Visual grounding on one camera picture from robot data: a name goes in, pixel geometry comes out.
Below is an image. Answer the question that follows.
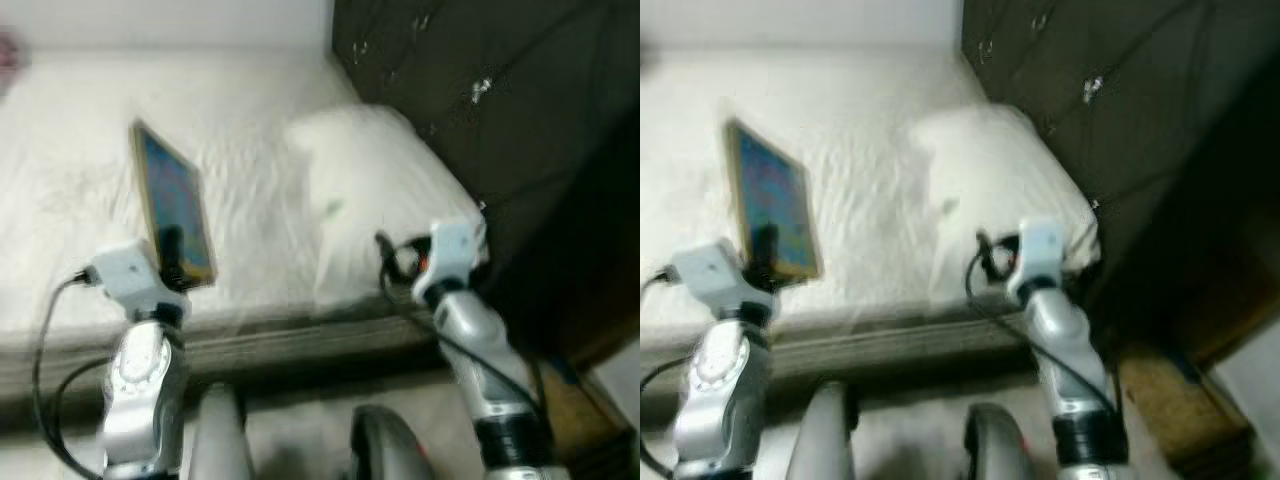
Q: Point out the brown wooden bedside cabinet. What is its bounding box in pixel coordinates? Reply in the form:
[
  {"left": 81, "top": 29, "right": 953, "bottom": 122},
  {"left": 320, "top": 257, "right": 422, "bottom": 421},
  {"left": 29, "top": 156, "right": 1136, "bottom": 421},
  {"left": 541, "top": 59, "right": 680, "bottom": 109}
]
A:
[
  {"left": 530, "top": 340, "right": 641, "bottom": 471},
  {"left": 1115, "top": 335, "right": 1256, "bottom": 480}
]

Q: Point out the dark bed frame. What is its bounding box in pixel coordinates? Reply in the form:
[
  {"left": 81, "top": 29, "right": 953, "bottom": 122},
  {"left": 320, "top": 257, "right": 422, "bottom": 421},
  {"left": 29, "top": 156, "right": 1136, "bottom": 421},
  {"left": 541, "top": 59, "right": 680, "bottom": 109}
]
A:
[
  {"left": 640, "top": 310, "right": 1086, "bottom": 401},
  {"left": 0, "top": 315, "right": 471, "bottom": 411}
]

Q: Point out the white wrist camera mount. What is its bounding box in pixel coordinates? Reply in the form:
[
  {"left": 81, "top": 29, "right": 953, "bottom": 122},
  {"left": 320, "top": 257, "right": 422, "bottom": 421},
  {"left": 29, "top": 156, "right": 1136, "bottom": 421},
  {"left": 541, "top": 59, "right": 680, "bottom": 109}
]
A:
[
  {"left": 672, "top": 240, "right": 771, "bottom": 321},
  {"left": 413, "top": 220, "right": 481, "bottom": 306},
  {"left": 88, "top": 240, "right": 186, "bottom": 321},
  {"left": 1005, "top": 218, "right": 1066, "bottom": 301}
]

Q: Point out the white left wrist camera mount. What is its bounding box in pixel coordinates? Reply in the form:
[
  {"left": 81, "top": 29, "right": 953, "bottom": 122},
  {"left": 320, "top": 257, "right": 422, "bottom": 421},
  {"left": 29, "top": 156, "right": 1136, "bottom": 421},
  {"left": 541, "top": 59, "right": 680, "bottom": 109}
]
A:
[
  {"left": 672, "top": 240, "right": 771, "bottom": 321},
  {"left": 88, "top": 240, "right": 186, "bottom": 321}
]

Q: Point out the silver robot leg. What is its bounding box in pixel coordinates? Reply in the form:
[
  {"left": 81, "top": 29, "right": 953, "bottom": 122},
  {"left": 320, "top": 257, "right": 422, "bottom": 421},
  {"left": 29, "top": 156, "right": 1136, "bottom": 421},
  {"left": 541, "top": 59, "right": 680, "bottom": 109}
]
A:
[
  {"left": 188, "top": 382, "right": 256, "bottom": 480},
  {"left": 962, "top": 402, "right": 1041, "bottom": 480},
  {"left": 348, "top": 404, "right": 436, "bottom": 480},
  {"left": 795, "top": 380, "right": 861, "bottom": 480}
]

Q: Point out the white printed pillow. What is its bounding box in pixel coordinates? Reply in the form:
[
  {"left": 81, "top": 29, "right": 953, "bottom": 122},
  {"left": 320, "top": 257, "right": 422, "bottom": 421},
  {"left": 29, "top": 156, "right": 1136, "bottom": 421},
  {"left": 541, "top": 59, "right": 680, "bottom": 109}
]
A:
[
  {"left": 910, "top": 100, "right": 1101, "bottom": 291},
  {"left": 285, "top": 103, "right": 491, "bottom": 311}
]

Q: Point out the black tufted headboard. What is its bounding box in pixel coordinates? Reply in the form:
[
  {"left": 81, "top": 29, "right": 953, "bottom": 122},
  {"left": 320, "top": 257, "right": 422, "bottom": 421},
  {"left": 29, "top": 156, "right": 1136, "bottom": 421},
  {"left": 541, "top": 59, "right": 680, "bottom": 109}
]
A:
[
  {"left": 960, "top": 0, "right": 1280, "bottom": 371},
  {"left": 330, "top": 0, "right": 641, "bottom": 351}
]

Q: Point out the white quilted mattress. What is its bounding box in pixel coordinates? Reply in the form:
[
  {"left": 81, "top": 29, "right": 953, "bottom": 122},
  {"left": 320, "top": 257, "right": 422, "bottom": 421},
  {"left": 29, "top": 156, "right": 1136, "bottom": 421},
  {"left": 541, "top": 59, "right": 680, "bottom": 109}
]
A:
[
  {"left": 640, "top": 45, "right": 1061, "bottom": 336},
  {"left": 0, "top": 45, "right": 451, "bottom": 341}
]

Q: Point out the silver right robot leg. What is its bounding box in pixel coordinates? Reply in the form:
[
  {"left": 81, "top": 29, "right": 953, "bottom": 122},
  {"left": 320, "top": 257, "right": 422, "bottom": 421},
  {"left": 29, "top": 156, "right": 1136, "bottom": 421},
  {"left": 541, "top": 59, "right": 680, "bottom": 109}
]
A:
[
  {"left": 348, "top": 404, "right": 436, "bottom": 480},
  {"left": 962, "top": 402, "right": 1041, "bottom": 480}
]

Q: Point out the silver left robot leg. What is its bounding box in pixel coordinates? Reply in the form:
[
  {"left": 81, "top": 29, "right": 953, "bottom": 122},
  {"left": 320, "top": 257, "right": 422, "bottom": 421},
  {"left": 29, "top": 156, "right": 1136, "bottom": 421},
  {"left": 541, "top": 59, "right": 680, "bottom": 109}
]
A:
[
  {"left": 795, "top": 380, "right": 861, "bottom": 480},
  {"left": 188, "top": 382, "right": 256, "bottom": 480}
]

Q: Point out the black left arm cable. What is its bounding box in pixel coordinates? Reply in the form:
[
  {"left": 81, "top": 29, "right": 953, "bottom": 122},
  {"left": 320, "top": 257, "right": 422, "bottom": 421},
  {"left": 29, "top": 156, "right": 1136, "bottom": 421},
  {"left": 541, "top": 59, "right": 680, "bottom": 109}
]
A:
[
  {"left": 640, "top": 265, "right": 686, "bottom": 293},
  {"left": 32, "top": 270, "right": 101, "bottom": 471},
  {"left": 50, "top": 358, "right": 113, "bottom": 451},
  {"left": 640, "top": 358, "right": 693, "bottom": 476}
]

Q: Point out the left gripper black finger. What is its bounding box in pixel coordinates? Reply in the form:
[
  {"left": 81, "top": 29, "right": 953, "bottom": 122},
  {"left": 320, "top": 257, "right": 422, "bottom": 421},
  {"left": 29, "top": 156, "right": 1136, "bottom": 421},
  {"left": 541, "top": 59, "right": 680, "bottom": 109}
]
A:
[
  {"left": 160, "top": 228, "right": 187, "bottom": 293},
  {"left": 753, "top": 225, "right": 781, "bottom": 286}
]

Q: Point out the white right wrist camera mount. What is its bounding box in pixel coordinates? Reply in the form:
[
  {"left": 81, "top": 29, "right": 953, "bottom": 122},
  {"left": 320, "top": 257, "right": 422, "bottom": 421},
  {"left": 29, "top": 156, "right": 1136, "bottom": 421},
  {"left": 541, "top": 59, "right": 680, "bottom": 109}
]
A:
[
  {"left": 413, "top": 220, "right": 481, "bottom": 306},
  {"left": 1005, "top": 218, "right": 1066, "bottom": 301}
]

